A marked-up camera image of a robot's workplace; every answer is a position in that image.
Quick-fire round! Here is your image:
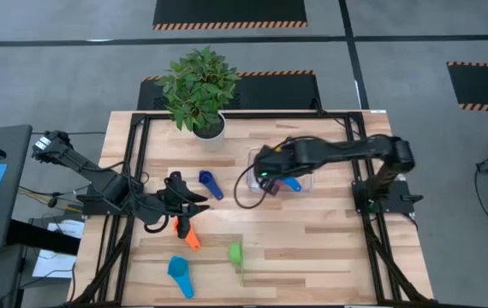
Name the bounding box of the black hazard-striped floor mat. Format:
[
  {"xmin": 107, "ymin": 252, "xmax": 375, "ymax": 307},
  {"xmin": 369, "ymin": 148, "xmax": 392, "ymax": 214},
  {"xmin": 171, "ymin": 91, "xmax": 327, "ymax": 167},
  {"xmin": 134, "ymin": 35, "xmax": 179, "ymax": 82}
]
[
  {"xmin": 152, "ymin": 0, "xmax": 309, "ymax": 32},
  {"xmin": 446, "ymin": 61, "xmax": 488, "ymax": 115},
  {"xmin": 136, "ymin": 69, "xmax": 324, "ymax": 112}
]

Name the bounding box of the green leafy plant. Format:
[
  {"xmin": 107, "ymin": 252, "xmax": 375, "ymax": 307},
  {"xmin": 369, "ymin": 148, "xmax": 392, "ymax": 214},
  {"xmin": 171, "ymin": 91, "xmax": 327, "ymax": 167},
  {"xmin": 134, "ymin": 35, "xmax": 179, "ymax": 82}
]
[{"xmin": 156, "ymin": 45, "xmax": 242, "ymax": 132}]

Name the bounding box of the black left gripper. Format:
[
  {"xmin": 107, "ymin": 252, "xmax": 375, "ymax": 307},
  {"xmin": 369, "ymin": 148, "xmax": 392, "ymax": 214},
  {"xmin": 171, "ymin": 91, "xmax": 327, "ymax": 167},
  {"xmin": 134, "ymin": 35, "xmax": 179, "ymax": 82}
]
[{"xmin": 142, "ymin": 170, "xmax": 211, "ymax": 240}]

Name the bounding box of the orange measuring cup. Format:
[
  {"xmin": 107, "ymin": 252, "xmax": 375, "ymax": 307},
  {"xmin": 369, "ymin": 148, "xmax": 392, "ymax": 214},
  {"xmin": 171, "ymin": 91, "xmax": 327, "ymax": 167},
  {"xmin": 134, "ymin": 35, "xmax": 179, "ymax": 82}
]
[{"xmin": 172, "ymin": 215, "xmax": 203, "ymax": 252}]

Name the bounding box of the black desk beam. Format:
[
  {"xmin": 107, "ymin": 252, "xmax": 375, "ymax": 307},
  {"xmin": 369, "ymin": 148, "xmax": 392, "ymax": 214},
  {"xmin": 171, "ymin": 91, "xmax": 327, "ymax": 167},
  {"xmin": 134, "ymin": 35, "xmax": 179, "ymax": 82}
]
[{"xmin": 6, "ymin": 217, "xmax": 82, "ymax": 258}]

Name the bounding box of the white plant pot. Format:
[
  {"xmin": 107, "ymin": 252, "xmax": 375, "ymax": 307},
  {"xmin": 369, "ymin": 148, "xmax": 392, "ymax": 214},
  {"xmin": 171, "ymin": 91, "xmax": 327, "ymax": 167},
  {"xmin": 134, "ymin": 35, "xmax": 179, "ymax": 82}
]
[{"xmin": 191, "ymin": 111, "xmax": 228, "ymax": 152}]

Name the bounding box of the green measuring cup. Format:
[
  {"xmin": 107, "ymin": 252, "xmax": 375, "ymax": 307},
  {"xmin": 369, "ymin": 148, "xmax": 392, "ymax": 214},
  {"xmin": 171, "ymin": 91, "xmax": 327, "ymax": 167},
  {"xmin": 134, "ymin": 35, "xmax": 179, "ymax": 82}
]
[{"xmin": 228, "ymin": 241, "xmax": 246, "ymax": 287}]

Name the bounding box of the black aluminium frame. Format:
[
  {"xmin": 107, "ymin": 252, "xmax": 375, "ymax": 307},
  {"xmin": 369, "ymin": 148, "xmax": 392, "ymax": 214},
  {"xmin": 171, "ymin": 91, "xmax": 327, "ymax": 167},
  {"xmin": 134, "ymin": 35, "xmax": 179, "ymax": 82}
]
[{"xmin": 68, "ymin": 110, "xmax": 437, "ymax": 308}]

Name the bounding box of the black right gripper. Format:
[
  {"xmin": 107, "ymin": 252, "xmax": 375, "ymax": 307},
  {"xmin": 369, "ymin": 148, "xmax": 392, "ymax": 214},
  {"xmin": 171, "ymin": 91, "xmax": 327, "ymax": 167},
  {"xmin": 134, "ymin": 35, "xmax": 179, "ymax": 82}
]
[{"xmin": 253, "ymin": 142, "xmax": 299, "ymax": 197}]

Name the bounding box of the white paper sheet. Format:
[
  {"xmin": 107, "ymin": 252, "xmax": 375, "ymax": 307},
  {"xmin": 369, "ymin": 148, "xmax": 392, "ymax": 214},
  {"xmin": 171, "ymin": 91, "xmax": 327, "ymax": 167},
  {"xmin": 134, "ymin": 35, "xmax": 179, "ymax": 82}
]
[{"xmin": 32, "ymin": 219, "xmax": 86, "ymax": 280}]

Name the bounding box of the light blue measuring cup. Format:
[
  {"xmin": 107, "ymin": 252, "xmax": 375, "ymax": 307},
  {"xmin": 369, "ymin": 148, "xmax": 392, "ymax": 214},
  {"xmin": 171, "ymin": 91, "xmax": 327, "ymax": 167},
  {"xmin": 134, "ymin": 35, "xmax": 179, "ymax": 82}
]
[{"xmin": 167, "ymin": 255, "xmax": 196, "ymax": 300}]

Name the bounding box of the black monitor with blue screen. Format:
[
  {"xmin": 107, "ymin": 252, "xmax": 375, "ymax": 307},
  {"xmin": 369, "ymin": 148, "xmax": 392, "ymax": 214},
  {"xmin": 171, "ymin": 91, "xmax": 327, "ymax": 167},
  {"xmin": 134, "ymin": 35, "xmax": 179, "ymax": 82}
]
[{"xmin": 0, "ymin": 124, "xmax": 34, "ymax": 256}]

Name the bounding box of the clear plastic container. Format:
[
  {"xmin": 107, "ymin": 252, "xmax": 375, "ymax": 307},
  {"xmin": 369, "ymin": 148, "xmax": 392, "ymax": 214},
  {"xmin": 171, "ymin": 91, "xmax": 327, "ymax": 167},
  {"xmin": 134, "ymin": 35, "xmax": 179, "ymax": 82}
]
[{"xmin": 246, "ymin": 147, "xmax": 317, "ymax": 193}]

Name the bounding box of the medium blue measuring cup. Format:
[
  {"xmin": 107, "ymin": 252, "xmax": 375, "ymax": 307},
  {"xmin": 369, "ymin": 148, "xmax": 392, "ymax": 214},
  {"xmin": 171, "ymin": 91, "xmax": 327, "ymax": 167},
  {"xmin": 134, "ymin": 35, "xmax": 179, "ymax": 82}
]
[{"xmin": 280, "ymin": 176, "xmax": 304, "ymax": 193}]

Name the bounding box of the dark blue measuring cup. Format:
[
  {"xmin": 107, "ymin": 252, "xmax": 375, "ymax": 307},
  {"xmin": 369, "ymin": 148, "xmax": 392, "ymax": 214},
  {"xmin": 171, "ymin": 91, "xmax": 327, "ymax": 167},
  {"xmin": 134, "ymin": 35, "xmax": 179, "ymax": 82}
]
[{"xmin": 198, "ymin": 169, "xmax": 225, "ymax": 201}]

